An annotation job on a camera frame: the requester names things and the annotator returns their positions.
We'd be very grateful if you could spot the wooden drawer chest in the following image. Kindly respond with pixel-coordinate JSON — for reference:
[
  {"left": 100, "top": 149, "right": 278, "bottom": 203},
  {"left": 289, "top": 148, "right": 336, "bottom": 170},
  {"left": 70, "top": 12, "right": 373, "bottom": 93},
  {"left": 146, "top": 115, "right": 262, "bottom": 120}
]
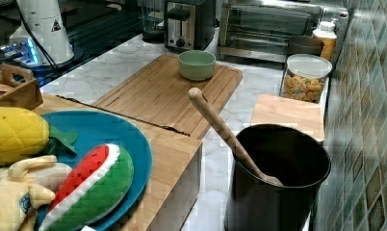
[{"left": 35, "top": 94, "right": 202, "bottom": 231}]

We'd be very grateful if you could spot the wooden spoon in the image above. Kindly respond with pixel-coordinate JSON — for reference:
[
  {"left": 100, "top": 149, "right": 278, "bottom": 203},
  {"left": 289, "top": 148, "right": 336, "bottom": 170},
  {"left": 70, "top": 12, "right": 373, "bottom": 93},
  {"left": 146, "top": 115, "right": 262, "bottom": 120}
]
[{"left": 189, "top": 88, "right": 282, "bottom": 186}]

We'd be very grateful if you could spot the wooden cutting board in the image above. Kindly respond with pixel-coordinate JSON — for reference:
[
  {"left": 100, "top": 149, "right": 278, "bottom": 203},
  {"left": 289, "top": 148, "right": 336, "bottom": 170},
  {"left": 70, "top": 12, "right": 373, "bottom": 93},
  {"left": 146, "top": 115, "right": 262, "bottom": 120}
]
[{"left": 94, "top": 55, "right": 243, "bottom": 140}]

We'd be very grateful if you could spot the green bowl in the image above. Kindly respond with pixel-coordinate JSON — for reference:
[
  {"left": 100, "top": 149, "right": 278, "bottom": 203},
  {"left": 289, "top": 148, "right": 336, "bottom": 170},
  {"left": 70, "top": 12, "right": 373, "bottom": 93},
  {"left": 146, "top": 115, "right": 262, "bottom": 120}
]
[{"left": 178, "top": 50, "right": 216, "bottom": 81}]

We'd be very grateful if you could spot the black toaster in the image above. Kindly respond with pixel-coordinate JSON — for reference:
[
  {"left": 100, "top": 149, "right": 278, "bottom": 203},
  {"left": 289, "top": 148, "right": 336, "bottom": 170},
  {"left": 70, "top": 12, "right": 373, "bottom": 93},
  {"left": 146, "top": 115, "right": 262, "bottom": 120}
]
[{"left": 165, "top": 0, "right": 216, "bottom": 52}]

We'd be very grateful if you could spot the stainless toaster oven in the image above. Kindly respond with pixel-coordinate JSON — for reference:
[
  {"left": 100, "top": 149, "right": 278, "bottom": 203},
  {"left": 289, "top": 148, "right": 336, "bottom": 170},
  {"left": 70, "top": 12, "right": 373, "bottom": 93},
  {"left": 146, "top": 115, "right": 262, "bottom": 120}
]
[{"left": 218, "top": 0, "right": 349, "bottom": 63}]

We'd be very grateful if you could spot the blue plate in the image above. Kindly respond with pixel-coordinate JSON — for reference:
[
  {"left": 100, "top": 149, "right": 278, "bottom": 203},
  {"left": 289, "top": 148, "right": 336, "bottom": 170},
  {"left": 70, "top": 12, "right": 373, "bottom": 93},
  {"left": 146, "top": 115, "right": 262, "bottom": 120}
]
[{"left": 0, "top": 110, "right": 153, "bottom": 231}]

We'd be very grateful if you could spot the glass french press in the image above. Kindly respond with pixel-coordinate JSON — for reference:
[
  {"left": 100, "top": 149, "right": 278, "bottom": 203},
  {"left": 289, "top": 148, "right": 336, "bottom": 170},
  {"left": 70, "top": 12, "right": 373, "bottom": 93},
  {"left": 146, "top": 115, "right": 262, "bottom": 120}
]
[{"left": 141, "top": 0, "right": 165, "bottom": 43}]

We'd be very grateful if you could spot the teal canister with wooden lid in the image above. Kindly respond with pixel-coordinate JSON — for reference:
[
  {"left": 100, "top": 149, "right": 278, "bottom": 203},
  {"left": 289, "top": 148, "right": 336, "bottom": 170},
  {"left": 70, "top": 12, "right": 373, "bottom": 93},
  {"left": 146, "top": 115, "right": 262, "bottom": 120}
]
[{"left": 250, "top": 94, "right": 324, "bottom": 143}]

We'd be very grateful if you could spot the black utensil holder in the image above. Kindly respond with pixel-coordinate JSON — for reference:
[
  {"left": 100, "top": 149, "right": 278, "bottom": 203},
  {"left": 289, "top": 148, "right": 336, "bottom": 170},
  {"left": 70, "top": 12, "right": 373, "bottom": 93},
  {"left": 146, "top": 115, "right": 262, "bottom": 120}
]
[{"left": 223, "top": 124, "right": 331, "bottom": 231}]

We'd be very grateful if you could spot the clear cereal jar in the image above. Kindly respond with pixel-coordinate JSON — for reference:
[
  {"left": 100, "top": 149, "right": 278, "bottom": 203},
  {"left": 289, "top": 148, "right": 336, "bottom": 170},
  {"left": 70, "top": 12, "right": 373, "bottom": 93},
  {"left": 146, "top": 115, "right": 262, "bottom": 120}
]
[{"left": 280, "top": 54, "right": 332, "bottom": 103}]

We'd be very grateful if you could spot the plush watermelon slice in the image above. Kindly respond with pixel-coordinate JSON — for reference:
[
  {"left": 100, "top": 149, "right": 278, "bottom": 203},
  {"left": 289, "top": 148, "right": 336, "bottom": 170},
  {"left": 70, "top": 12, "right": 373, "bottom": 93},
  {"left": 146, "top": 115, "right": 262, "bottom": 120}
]
[{"left": 39, "top": 143, "right": 134, "bottom": 231}]

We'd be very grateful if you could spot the white-capped sauce bottle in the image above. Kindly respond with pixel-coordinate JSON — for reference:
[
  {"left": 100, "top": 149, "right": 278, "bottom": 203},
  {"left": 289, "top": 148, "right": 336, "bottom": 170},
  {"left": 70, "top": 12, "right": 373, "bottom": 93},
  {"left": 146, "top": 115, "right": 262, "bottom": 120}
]
[{"left": 313, "top": 21, "right": 337, "bottom": 61}]

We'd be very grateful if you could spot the yellow plush pineapple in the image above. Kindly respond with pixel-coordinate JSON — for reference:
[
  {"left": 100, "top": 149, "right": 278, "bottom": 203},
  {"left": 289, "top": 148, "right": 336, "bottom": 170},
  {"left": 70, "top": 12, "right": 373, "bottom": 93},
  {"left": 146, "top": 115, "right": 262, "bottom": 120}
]
[{"left": 0, "top": 107, "right": 77, "bottom": 167}]

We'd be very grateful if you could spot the wooden tea bag holder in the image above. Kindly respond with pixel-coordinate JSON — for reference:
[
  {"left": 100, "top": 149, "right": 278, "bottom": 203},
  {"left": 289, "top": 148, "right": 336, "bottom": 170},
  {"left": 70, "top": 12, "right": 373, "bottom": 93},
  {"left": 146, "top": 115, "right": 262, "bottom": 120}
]
[{"left": 0, "top": 64, "right": 43, "bottom": 110}]

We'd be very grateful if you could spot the plush banana toy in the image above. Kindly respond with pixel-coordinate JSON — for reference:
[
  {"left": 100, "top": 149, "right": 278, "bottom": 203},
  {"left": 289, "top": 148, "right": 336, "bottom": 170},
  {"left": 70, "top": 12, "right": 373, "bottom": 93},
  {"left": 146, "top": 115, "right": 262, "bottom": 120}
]
[{"left": 0, "top": 155, "right": 72, "bottom": 231}]

